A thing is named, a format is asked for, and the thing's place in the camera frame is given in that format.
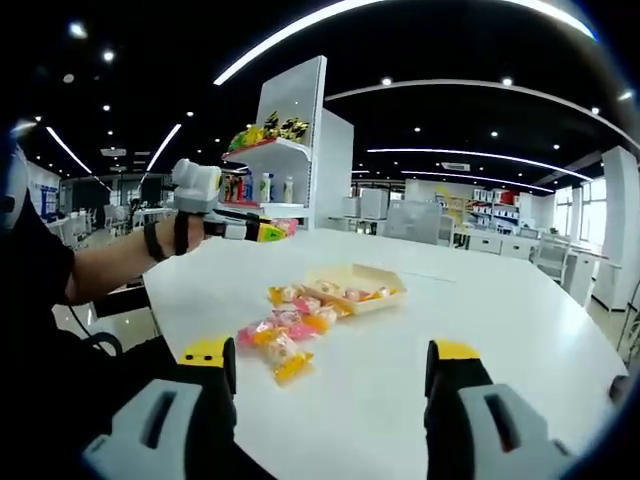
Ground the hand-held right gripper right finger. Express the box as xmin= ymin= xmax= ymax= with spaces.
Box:
xmin=423 ymin=339 xmax=574 ymax=480

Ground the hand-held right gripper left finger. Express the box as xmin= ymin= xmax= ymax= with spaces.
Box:
xmin=82 ymin=335 xmax=261 ymax=480

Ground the pink marshmallow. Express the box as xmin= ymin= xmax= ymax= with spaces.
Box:
xmin=272 ymin=217 xmax=300 ymax=242

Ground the heap of marshmallows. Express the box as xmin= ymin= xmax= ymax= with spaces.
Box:
xmin=237 ymin=280 xmax=399 ymax=387

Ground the cream hexagonal bowl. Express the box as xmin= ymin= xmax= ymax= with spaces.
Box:
xmin=302 ymin=263 xmax=409 ymax=315

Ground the person's left hand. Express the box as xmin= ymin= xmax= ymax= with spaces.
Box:
xmin=165 ymin=212 xmax=207 ymax=257

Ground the black wrist band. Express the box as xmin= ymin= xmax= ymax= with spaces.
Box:
xmin=143 ymin=219 xmax=169 ymax=262

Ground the yellow green snack packet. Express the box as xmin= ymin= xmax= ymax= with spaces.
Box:
xmin=228 ymin=124 xmax=266 ymax=153

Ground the black yellow snack packet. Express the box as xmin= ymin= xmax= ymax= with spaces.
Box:
xmin=279 ymin=116 xmax=310 ymax=143
xmin=262 ymin=108 xmax=282 ymax=140

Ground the white upright panel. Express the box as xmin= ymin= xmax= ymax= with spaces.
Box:
xmin=321 ymin=107 xmax=355 ymax=231

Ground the white table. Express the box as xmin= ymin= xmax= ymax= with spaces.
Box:
xmin=142 ymin=227 xmax=630 ymax=480

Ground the large white box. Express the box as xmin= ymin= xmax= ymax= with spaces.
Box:
xmin=360 ymin=188 xmax=389 ymax=220

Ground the white display shelf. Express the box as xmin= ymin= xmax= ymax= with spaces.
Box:
xmin=219 ymin=54 xmax=329 ymax=232

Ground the long ceiling light strip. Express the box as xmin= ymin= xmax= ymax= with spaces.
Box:
xmin=213 ymin=0 xmax=599 ymax=85

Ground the black rounded object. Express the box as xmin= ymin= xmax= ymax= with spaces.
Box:
xmin=608 ymin=373 xmax=632 ymax=402

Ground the grey mesh office chair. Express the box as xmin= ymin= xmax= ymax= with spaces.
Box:
xmin=383 ymin=202 xmax=444 ymax=245

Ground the white worn device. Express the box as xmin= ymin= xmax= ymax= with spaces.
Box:
xmin=0 ymin=144 xmax=30 ymax=232

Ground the white desk with drawers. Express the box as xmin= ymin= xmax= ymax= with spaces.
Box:
xmin=467 ymin=229 xmax=539 ymax=261

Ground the storage shelf with white boxes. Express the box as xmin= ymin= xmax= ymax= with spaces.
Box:
xmin=467 ymin=187 xmax=524 ymax=226

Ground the black looped cable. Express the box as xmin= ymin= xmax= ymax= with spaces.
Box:
xmin=67 ymin=299 xmax=124 ymax=357

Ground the blue white wall poster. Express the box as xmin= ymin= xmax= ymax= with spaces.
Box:
xmin=27 ymin=162 xmax=61 ymax=224

